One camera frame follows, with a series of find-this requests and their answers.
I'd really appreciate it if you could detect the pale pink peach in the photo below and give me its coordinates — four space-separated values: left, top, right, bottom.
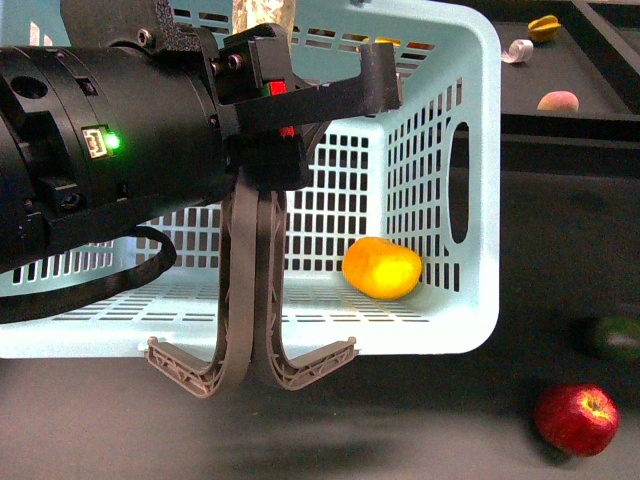
537 90 580 112

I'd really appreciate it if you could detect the yellow starfruit far right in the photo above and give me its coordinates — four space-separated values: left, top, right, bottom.
527 15 562 43

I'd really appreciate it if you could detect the light blue plastic basket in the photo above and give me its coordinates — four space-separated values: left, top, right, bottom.
1 1 501 359

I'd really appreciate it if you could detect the yellow mango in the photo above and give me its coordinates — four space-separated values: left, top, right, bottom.
342 237 423 300

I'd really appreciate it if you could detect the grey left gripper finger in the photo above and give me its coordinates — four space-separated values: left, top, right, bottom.
145 167 261 401

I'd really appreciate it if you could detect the green avocado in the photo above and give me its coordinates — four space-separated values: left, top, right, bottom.
582 316 639 361

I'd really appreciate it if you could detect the red apple near basket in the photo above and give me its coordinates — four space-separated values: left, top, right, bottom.
533 383 621 458

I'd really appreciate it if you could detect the black cable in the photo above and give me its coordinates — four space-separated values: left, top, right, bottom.
0 225 178 325

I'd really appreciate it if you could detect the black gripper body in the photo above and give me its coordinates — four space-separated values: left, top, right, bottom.
1 25 401 272

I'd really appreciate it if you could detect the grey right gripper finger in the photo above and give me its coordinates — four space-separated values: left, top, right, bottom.
254 191 357 391

